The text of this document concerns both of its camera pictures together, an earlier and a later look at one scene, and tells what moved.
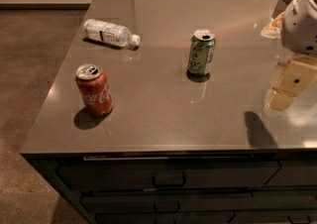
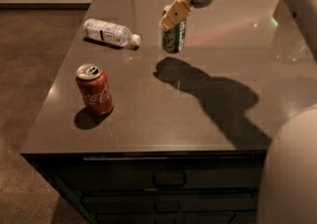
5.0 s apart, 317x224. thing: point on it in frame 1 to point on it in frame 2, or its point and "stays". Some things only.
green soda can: x=202 y=46 to x=173 y=39
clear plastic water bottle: x=102 y=32 stays
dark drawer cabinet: x=199 y=186 stays
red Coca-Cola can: x=95 y=89 stays
